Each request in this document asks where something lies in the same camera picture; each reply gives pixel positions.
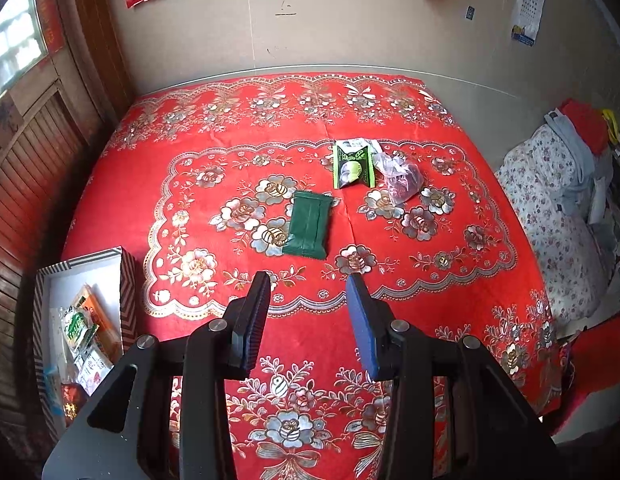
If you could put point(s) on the orange snack packet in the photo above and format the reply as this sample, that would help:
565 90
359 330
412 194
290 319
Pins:
102 322

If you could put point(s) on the white black snack packet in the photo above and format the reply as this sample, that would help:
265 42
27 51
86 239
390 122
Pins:
376 147

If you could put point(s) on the red blanket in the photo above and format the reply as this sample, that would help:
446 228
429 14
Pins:
597 360

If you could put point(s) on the red floral tablecloth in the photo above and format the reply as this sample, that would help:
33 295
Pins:
415 280

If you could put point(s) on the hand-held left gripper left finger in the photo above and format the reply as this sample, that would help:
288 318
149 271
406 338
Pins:
255 322

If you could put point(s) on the light blue snack packet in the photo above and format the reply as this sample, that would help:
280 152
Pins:
52 387

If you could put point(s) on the yellow object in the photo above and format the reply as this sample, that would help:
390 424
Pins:
611 122

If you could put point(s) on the red paper door banner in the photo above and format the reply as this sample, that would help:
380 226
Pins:
50 20

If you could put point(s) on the bright green snack packet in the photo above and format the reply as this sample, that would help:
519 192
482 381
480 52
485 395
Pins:
352 167

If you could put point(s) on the brown cookie packet green label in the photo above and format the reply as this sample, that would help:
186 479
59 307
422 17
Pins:
77 327

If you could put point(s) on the dark green snack packet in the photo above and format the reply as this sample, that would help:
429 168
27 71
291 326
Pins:
307 225

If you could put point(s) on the grey clothing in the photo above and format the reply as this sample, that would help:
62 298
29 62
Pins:
575 160

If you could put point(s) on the brown wooden door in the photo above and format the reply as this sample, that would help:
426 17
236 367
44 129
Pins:
40 170

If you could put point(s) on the dark red snack packet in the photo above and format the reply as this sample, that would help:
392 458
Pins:
72 402

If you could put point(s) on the red cloth bundle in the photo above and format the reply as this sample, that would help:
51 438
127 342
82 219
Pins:
587 125

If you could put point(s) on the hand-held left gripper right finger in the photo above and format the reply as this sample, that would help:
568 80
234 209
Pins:
365 325

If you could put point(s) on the clear bag of red candies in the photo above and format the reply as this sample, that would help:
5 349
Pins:
402 182

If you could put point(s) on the small dark wall sticker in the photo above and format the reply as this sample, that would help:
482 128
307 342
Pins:
469 13

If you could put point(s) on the bright window pane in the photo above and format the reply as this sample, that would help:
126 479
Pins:
12 45

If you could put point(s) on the striped cardboard box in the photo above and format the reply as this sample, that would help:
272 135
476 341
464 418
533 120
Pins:
65 285

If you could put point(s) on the floral bedding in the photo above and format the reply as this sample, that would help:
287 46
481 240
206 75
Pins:
550 220

